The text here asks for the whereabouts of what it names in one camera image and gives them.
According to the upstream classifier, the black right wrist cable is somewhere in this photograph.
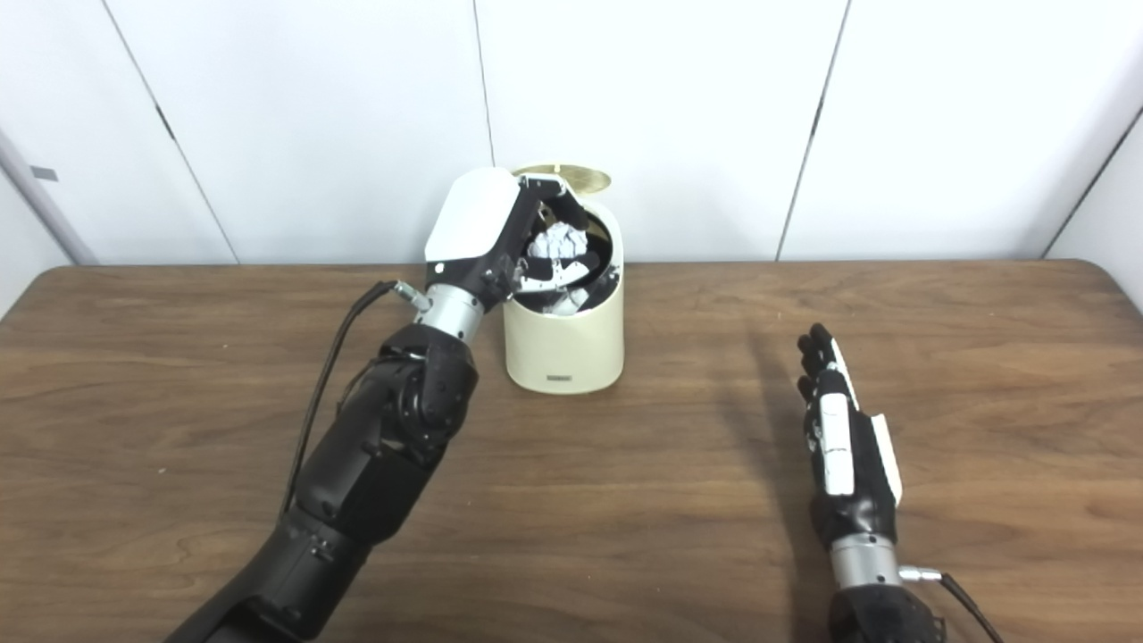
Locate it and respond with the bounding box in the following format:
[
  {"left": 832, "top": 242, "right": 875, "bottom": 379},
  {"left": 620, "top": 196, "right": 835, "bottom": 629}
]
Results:
[{"left": 897, "top": 565, "right": 1005, "bottom": 643}]

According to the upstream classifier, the cream-colored round bin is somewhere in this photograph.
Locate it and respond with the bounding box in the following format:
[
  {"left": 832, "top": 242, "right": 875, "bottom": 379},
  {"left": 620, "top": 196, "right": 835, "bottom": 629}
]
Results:
[{"left": 503, "top": 192, "right": 625, "bottom": 395}]

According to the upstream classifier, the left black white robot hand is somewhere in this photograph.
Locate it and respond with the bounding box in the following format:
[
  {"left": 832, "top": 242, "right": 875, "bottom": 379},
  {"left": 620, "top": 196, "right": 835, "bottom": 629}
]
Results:
[{"left": 424, "top": 167, "right": 595, "bottom": 313}]

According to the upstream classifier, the cream round bin lid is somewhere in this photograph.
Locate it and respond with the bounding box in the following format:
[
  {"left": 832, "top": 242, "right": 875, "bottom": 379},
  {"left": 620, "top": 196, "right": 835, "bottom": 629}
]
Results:
[{"left": 511, "top": 163, "right": 613, "bottom": 194}]

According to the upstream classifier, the black bin liner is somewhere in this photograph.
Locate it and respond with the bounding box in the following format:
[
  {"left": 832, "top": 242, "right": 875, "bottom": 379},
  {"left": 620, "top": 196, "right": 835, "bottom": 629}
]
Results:
[{"left": 513, "top": 210, "right": 622, "bottom": 313}]

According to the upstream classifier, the white paper ball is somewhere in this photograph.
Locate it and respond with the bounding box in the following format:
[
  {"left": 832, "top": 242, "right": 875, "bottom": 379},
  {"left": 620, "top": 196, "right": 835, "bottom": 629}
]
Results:
[{"left": 527, "top": 221, "right": 590, "bottom": 264}]

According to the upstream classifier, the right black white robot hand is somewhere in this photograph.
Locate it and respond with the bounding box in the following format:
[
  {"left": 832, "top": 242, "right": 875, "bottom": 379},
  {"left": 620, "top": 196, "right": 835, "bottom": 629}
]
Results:
[{"left": 797, "top": 323, "right": 904, "bottom": 547}]

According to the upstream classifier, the grey wall post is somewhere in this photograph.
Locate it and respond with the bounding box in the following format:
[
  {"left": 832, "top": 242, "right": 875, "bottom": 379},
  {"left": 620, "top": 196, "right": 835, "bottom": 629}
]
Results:
[{"left": 0, "top": 129, "right": 97, "bottom": 266}]

